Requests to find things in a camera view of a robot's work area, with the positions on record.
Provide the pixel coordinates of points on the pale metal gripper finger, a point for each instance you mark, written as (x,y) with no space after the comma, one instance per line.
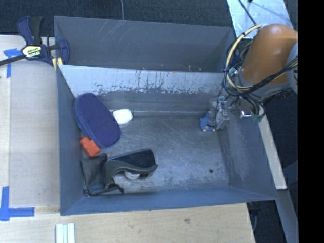
(222,116)
(213,109)

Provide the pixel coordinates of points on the small blue toy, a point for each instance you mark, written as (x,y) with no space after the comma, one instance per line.
(206,123)

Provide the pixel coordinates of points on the grey metal bin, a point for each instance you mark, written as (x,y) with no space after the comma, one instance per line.
(177,145)

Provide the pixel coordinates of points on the white soap bar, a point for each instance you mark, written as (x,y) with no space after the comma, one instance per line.
(123,116)

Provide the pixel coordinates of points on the black high-heel shoe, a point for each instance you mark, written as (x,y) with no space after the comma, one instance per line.
(131,161)

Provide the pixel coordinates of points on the blue oval slipper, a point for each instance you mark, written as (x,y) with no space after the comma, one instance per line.
(97,120)

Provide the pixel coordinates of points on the orange-red block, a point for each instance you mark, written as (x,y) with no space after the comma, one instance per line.
(90,147)

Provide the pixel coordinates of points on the pale wood flat board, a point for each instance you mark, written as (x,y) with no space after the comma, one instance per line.
(33,135)

